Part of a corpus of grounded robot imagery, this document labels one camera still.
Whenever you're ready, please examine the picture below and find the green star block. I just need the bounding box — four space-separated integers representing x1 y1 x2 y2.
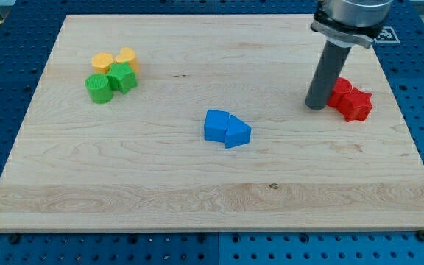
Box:
107 63 138 94

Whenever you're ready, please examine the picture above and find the red cylinder block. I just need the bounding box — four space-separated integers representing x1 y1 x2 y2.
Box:
327 77 353 108

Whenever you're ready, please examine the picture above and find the yellow hexagon block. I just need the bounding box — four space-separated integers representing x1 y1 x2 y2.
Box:
91 52 114 74

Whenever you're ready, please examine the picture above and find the blue cube block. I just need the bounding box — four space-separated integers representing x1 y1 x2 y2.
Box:
204 110 230 143

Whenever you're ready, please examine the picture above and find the black white fiducial marker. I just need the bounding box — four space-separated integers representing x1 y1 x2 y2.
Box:
374 26 400 43

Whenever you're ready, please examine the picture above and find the red star block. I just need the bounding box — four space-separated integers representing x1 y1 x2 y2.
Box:
337 87 372 122

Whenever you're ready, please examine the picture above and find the green cylinder block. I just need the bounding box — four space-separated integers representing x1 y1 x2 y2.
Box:
85 74 113 104

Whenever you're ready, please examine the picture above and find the blue triangle block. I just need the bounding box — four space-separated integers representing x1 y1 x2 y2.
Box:
225 115 252 149

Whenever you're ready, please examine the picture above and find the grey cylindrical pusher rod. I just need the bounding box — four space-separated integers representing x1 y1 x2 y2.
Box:
305 40 351 110

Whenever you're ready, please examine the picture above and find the yellow heart block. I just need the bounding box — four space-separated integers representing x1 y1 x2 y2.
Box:
114 47 140 74

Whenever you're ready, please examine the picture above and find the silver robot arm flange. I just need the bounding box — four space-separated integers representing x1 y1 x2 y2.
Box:
311 0 392 49

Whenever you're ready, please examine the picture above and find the light wooden board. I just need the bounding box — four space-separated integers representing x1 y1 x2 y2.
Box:
0 15 424 233

